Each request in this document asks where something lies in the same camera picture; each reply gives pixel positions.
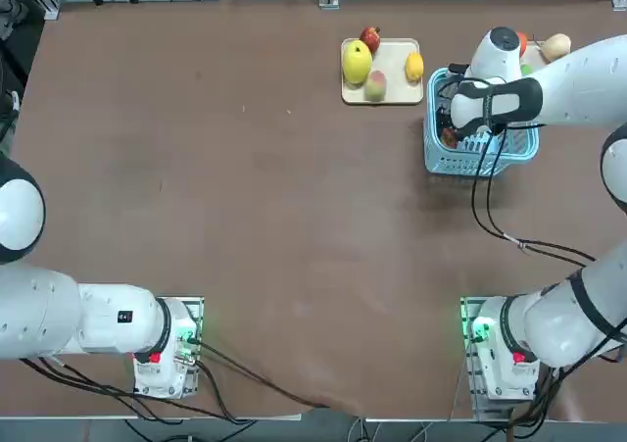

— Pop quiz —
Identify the yellow lemon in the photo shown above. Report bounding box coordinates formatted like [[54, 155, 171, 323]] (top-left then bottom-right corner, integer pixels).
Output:
[[405, 51, 425, 82]]

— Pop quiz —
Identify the beige tray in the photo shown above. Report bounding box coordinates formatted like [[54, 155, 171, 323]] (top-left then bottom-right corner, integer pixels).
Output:
[[518, 39, 553, 74], [340, 37, 425, 106]]

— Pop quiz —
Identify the light blue plastic basket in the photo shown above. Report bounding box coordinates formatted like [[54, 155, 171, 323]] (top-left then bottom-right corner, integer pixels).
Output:
[[422, 67, 540, 178]]

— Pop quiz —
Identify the pink green peach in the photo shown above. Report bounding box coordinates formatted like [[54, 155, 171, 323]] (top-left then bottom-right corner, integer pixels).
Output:
[[363, 69, 388, 103]]

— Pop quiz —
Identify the large yellow-green fruit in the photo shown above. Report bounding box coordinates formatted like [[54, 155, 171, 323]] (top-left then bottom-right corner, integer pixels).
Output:
[[342, 39, 374, 86]]

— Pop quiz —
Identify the red pomegranate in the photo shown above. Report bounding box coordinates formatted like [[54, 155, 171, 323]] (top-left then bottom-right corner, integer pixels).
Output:
[[360, 25, 383, 55]]

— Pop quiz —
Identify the pale beige pear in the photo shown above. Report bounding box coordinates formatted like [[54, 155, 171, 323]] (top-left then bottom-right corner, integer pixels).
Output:
[[536, 32, 573, 65]]

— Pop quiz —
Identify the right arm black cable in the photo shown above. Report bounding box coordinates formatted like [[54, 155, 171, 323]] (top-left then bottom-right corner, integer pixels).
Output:
[[470, 121, 600, 268]]

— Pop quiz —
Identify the metal base plate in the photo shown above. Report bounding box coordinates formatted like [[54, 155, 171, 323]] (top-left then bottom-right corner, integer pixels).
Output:
[[459, 295, 543, 419], [155, 294, 205, 397]]

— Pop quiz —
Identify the black table cable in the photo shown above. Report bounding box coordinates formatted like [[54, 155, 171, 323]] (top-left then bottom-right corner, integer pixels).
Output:
[[195, 341, 330, 410]]

